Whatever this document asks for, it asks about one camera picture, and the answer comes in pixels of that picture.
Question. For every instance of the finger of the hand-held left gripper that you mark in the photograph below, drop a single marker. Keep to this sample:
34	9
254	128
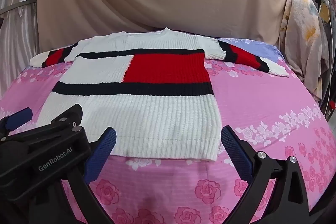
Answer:
68	115
17	117

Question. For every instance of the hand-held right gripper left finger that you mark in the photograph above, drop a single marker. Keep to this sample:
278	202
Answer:
101	153

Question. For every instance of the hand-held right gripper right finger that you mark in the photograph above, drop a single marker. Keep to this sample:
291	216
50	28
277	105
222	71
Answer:
236	155

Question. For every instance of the white red black knit sweater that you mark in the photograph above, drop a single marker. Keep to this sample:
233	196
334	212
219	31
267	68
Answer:
157	113

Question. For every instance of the pink floral bed sheet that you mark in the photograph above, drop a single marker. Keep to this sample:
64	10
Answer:
262	98

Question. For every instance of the white sheer curtain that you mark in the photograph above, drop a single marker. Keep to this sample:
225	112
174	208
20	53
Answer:
18	35

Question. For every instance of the pale floral hanging cloth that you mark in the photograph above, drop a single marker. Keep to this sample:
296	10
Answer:
302	43

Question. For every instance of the yellow paper tag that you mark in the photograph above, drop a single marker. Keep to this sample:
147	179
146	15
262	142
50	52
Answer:
325	12

